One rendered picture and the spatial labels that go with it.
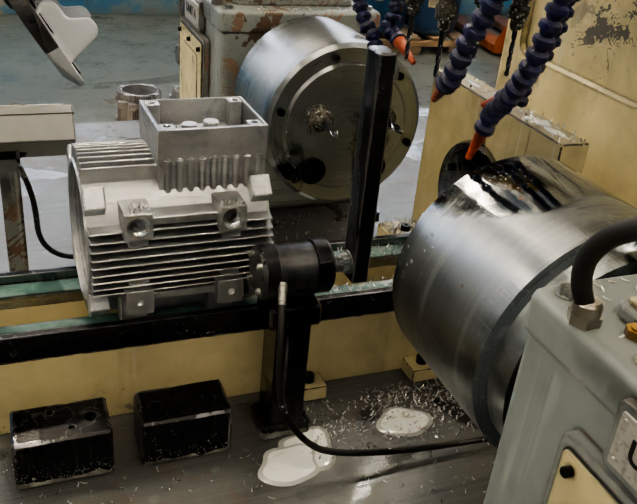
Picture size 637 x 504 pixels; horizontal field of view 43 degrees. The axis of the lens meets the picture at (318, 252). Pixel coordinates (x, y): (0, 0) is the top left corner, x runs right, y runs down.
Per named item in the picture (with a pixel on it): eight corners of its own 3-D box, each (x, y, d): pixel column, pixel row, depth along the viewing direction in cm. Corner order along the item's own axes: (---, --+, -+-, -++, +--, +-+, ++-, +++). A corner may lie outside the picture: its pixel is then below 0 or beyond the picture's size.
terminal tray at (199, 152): (237, 152, 98) (240, 95, 95) (266, 187, 90) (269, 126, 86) (139, 158, 94) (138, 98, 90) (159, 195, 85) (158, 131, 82)
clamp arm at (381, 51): (362, 268, 91) (391, 44, 79) (372, 282, 89) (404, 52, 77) (333, 272, 90) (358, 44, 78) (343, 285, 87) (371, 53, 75)
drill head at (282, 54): (334, 127, 156) (347, -4, 144) (419, 207, 127) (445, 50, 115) (208, 133, 148) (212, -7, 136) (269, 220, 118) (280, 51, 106)
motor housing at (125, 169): (224, 246, 109) (229, 112, 100) (270, 321, 93) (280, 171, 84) (71, 263, 101) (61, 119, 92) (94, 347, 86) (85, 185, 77)
